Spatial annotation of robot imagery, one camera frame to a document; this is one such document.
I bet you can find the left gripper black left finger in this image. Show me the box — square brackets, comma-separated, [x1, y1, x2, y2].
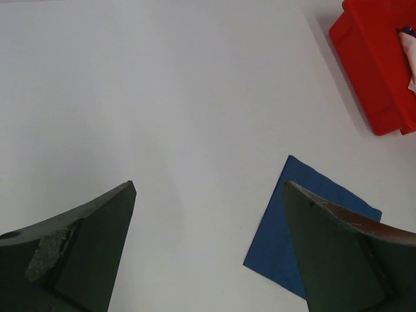
[1, 181, 137, 311]

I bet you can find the red plastic bin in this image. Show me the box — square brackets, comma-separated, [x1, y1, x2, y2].
[329, 1, 415, 136]

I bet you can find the dark blue paper napkin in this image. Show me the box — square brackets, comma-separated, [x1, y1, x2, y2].
[243, 155, 382, 299]

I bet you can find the white napkin roll with utensil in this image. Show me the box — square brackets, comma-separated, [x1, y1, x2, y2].
[398, 26, 415, 93]

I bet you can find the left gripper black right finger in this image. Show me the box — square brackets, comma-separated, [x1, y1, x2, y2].
[283, 181, 415, 311]

